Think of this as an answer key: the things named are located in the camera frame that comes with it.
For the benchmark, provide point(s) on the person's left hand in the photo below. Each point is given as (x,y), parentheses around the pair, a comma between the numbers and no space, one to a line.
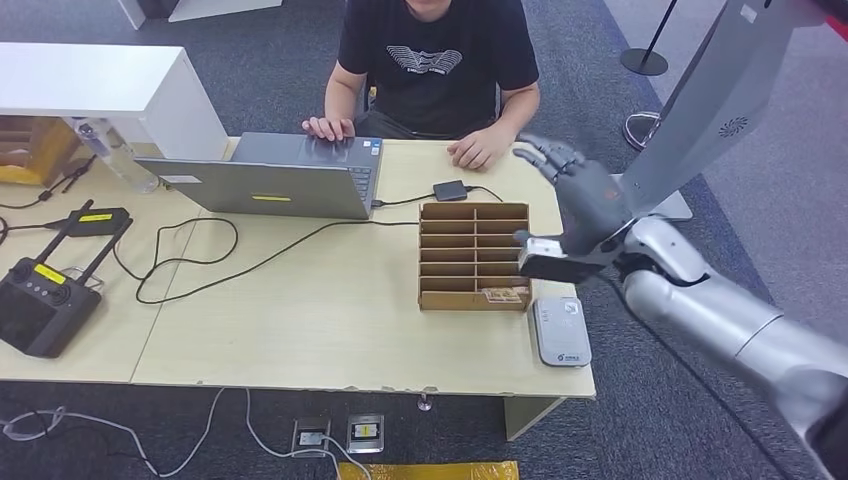
(478,149)

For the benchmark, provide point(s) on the person's right hand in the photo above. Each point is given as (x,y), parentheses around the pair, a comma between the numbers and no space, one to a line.
(328,128)

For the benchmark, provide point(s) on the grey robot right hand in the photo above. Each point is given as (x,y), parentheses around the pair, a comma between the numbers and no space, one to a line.
(590,205)

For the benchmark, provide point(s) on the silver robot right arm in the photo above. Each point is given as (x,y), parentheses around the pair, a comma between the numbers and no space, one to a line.
(715,318)

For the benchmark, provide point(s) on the person's left forearm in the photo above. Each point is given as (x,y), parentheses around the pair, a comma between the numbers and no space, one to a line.
(520,109)

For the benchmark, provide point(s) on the person's right forearm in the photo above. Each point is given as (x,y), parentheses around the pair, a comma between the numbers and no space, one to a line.
(338,96)

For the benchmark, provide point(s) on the person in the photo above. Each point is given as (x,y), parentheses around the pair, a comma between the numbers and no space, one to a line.
(437,86)

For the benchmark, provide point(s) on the cardboard slotted card organizer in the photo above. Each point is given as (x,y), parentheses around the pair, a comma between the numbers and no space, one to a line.
(450,265)

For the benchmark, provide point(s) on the grey card reader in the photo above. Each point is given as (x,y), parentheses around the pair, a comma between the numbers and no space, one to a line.
(562,331)

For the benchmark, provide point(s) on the small black adapter box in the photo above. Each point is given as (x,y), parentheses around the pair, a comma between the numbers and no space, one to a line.
(450,191)

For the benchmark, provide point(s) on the grey laptop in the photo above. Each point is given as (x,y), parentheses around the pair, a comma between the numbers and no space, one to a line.
(265,179)

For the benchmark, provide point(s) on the chrome round stanchion base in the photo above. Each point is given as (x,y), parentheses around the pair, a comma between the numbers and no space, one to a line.
(632,126)

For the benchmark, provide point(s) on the white furniture base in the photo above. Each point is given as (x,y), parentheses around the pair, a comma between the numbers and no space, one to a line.
(218,6)

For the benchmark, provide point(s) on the silver standing kiosk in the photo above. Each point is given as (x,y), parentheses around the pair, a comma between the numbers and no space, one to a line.
(715,99)

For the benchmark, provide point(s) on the light wooden desk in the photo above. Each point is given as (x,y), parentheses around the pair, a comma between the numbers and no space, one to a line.
(99,351)
(318,331)

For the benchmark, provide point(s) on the clear plastic bottle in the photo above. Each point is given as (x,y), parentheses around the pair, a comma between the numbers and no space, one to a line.
(116,156)

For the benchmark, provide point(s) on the white side table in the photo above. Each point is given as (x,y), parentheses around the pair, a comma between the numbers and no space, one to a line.
(99,79)

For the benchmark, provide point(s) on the black box with yellow label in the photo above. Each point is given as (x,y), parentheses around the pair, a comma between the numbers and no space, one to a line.
(106,225)

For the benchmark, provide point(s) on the desk leveller foot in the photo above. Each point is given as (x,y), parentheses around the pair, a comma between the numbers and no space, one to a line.
(424,403)

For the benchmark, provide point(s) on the yellow wooden crate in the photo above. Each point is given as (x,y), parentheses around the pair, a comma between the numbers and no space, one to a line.
(33,152)

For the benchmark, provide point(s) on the floor socket with yellow label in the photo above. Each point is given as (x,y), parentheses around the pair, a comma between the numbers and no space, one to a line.
(364,434)

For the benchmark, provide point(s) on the yellow floor tape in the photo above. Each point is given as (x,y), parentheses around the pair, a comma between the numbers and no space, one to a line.
(430,472)

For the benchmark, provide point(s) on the floor socket with white plug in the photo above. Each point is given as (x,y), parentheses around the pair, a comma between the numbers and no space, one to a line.
(310,438)

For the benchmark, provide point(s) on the black and red object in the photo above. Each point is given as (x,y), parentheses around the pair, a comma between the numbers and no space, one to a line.
(838,10)

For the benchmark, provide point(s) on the black remote controller with antennas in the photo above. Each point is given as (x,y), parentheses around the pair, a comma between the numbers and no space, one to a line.
(40,311)

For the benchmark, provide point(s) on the black stanchion post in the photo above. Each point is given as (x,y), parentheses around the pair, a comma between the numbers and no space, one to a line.
(644,63)

